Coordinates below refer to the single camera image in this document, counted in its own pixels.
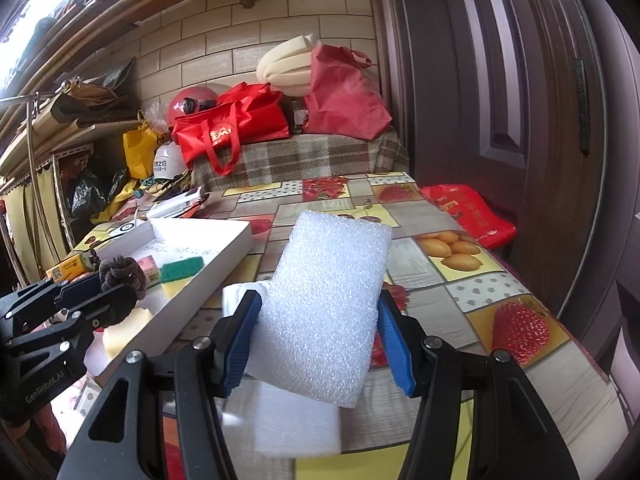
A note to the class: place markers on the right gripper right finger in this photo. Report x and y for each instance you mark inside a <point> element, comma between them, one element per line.
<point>513,436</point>

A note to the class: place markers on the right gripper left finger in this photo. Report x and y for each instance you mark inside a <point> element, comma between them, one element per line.
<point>123,435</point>

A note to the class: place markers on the dark scrunchie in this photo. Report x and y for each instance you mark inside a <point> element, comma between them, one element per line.
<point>118,271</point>

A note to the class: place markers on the white foam block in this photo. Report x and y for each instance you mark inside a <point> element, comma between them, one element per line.
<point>315,331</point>

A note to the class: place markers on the yellow small box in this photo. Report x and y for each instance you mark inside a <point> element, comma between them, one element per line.
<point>71,267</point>

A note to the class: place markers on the yellow flat sponge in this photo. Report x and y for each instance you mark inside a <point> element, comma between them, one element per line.
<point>116,337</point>

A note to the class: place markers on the yellow curtain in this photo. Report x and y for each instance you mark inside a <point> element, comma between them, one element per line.
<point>28,236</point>

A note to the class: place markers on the pink white cake sponge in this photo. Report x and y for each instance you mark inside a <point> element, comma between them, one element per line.
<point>151,271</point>

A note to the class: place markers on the green yellow scrub sponge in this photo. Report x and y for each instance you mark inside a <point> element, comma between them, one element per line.
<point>180,269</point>

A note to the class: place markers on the fruit pattern tablecloth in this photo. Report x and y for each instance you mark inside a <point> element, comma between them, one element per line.
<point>468,309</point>

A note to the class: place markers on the black plastic bag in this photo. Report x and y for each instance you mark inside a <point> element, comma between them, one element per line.
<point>92,192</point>

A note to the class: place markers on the white shallow tray box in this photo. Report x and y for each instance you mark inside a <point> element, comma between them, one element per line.
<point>223,244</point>

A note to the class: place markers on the white long device box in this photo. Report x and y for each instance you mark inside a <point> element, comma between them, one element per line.
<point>177,205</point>

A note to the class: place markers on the white rolled cloth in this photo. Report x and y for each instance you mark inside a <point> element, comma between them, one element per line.
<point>240,296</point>

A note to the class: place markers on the wooden shelf unit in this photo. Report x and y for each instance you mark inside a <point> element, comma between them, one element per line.
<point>81,111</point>

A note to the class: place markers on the yellow bag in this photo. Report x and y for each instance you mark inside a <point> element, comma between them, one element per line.
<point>140,146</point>

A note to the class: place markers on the white helmet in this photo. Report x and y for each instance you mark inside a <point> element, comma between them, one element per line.
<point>168,162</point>

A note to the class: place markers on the red plastic bag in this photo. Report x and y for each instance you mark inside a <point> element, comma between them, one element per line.
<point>468,208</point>

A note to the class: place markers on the metal clothes rack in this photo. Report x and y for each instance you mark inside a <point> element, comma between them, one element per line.
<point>35,174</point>

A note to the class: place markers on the red helmet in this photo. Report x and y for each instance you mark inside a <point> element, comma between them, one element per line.
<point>190,101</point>

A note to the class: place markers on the red tote bag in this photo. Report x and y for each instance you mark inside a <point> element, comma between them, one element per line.
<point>245,114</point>

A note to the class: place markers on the plaid covered bench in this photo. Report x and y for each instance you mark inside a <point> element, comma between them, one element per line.
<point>305,156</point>

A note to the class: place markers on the cream foam pile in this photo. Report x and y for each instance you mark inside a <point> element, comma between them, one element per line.
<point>287,66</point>

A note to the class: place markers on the dark wooden door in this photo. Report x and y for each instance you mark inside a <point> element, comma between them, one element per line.
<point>535,105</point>

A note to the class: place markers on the dark red fabric bag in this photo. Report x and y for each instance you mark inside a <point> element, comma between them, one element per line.
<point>342,98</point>

